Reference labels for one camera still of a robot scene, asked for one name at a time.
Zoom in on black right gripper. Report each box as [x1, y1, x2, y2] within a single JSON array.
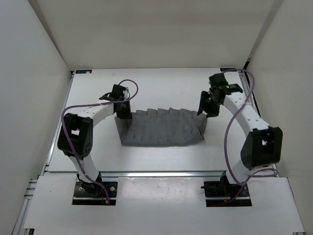
[[197, 91, 222, 118]]

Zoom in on grey pleated skirt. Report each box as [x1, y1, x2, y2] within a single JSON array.
[[115, 108, 207, 147]]

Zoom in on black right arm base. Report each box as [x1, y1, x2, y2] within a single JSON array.
[[201, 174, 252, 208]]

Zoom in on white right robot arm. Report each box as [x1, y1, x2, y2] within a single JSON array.
[[198, 84, 283, 196]]

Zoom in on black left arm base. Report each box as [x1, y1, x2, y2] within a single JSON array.
[[72, 179, 118, 206]]

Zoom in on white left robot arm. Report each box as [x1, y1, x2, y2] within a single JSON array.
[[57, 98, 132, 196]]

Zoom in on blue right corner label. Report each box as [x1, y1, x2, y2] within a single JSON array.
[[220, 68, 237, 72]]

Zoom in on blue corner label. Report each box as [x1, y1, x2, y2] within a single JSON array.
[[75, 70, 92, 74], [220, 68, 237, 72]]

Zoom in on blue left corner label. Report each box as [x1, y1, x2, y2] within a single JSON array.
[[75, 70, 92, 74]]

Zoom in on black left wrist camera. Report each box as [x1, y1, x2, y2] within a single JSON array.
[[99, 84, 129, 102]]

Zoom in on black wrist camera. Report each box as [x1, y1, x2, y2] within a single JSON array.
[[99, 84, 129, 102], [209, 73, 243, 96]]

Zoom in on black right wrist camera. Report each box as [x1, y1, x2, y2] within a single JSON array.
[[209, 73, 243, 96]]

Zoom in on aluminium right frame rail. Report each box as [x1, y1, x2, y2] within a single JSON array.
[[238, 69, 281, 177]]

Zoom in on aluminium frame rail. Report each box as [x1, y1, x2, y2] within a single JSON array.
[[238, 69, 281, 177], [39, 71, 75, 176]]

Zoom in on aluminium left frame rail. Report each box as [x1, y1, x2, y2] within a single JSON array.
[[39, 71, 75, 176]]

